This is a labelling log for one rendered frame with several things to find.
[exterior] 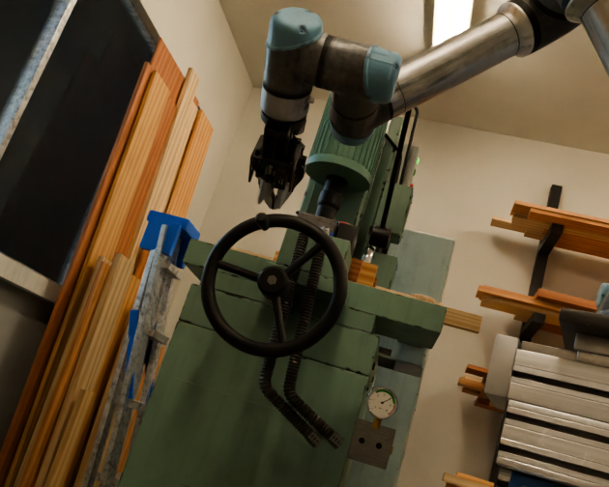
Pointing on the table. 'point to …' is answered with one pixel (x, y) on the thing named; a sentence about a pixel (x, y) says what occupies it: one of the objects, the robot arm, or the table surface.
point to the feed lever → (380, 237)
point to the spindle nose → (331, 196)
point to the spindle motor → (344, 157)
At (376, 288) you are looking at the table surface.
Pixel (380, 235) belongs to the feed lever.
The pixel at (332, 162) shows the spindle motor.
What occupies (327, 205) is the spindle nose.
